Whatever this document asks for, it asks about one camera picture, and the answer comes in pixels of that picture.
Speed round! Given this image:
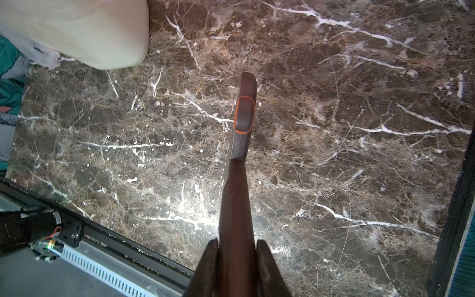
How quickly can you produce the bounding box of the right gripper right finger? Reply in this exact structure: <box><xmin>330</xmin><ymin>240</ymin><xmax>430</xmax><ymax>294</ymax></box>
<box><xmin>256</xmin><ymin>240</ymin><xmax>291</xmax><ymax>297</ymax></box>

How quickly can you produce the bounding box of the white slotted cable duct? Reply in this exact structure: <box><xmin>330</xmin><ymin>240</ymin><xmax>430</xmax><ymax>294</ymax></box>
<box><xmin>61</xmin><ymin>242</ymin><xmax>174</xmax><ymax>297</ymax></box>

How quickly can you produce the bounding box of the right black frame post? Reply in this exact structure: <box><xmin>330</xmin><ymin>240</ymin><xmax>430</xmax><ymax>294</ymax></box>
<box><xmin>426</xmin><ymin>132</ymin><xmax>475</xmax><ymax>297</ymax></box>

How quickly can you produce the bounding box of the cream trash bin with liner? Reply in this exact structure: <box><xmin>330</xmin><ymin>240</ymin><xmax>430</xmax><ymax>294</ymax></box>
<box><xmin>1</xmin><ymin>1</ymin><xmax>149</xmax><ymax>70</ymax></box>

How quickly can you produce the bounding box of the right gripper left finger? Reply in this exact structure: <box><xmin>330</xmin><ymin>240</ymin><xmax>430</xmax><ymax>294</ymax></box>
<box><xmin>183</xmin><ymin>239</ymin><xmax>218</xmax><ymax>297</ymax></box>

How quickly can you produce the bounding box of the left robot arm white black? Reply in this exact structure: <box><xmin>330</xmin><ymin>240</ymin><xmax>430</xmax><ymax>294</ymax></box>
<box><xmin>1</xmin><ymin>211</ymin><xmax>63</xmax><ymax>257</ymax></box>

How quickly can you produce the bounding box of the dark brown hand brush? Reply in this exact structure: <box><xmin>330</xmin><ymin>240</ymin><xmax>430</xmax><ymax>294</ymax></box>
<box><xmin>217</xmin><ymin>72</ymin><xmax>257</xmax><ymax>297</ymax></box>

